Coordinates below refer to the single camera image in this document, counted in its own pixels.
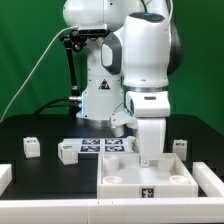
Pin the white left fence block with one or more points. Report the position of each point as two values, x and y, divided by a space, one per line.
5 176

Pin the fiducial marker sheet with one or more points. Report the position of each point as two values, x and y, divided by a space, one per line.
100 145

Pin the white front fence rail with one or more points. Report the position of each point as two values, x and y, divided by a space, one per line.
113 211

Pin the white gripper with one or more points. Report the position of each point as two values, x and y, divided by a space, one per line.
146 114

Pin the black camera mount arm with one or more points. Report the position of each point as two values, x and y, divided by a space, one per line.
71 63

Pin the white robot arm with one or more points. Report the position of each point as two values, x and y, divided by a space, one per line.
132 47

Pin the white square table top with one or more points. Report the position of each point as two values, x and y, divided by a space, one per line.
120 176

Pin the grey camera on mount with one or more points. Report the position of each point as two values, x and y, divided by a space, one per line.
91 31

